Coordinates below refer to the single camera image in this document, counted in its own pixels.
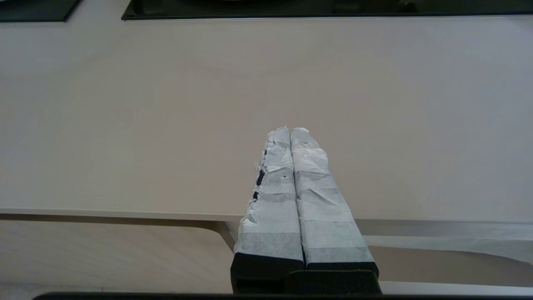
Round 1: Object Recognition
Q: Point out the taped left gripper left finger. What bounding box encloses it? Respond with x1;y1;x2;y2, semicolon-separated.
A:
231;126;304;292

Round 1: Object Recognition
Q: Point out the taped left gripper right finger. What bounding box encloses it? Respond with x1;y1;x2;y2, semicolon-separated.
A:
290;128;379;276

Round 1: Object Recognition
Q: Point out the large black glass cooktop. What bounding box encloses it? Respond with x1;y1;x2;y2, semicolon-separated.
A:
122;0;533;21

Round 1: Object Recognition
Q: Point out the small black glass cooktop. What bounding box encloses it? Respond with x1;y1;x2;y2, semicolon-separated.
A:
0;0;82;23

